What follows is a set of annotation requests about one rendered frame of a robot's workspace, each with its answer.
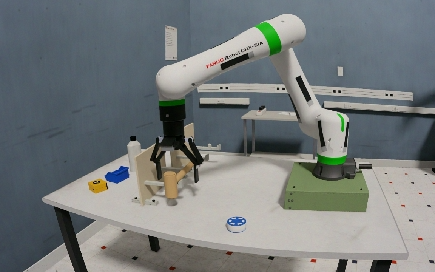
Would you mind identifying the white bottle with black cap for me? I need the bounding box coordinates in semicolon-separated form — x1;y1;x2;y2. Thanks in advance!
127;136;141;172

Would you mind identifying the blue plastic stacking bin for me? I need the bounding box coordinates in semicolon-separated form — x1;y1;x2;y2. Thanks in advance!
104;166;129;183

